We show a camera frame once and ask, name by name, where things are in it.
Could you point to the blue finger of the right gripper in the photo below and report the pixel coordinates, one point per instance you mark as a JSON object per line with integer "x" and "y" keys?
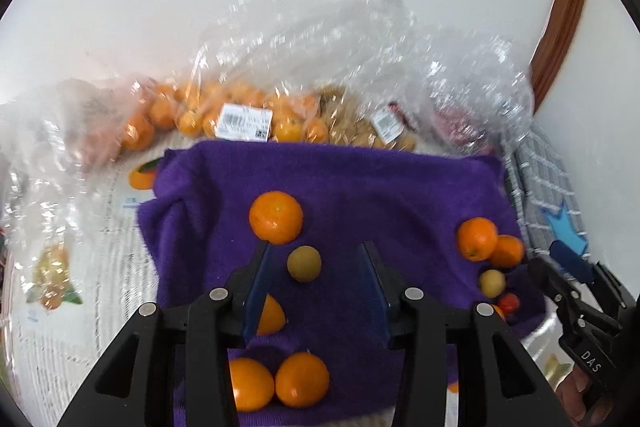
{"x": 571, "y": 263}

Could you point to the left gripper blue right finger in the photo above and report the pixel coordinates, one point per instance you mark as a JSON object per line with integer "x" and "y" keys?
{"x": 374, "y": 281}

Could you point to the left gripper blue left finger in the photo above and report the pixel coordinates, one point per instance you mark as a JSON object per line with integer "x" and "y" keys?
{"x": 257, "y": 280}

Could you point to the small red tomato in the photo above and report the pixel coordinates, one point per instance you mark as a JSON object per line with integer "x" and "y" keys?
{"x": 508, "y": 304}

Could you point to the small orange mandarin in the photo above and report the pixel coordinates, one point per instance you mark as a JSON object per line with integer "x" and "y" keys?
{"x": 252, "y": 384}

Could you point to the dimpled orange mandarin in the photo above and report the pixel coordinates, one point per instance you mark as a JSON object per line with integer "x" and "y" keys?
{"x": 276, "y": 217}

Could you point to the large orange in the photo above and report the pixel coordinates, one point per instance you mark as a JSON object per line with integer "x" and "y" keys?
{"x": 477, "y": 239}

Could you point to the oval orange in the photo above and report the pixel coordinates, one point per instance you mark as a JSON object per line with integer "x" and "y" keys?
{"x": 273, "y": 318}

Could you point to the small yellow-green fruit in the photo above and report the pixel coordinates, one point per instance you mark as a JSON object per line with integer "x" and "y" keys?
{"x": 492, "y": 283}

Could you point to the person's right hand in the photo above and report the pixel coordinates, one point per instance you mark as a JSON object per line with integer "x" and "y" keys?
{"x": 570, "y": 393}

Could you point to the grey checked cushion blue star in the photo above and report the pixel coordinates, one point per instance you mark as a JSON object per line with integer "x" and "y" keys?
{"x": 545, "y": 203}

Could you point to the purple towel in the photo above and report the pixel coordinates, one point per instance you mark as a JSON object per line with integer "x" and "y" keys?
{"x": 410, "y": 206}

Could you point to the fruit print tablecloth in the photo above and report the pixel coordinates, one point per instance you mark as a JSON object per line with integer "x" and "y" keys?
{"x": 65, "y": 305}

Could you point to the clear plastic bag of oranges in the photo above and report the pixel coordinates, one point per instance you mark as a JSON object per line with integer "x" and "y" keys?
{"x": 364, "y": 73}

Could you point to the clear plastic bag left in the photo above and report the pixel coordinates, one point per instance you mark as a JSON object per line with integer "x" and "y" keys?
{"x": 55, "y": 140}

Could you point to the brown wooden door frame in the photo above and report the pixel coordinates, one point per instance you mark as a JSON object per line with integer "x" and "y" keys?
{"x": 553, "y": 46}

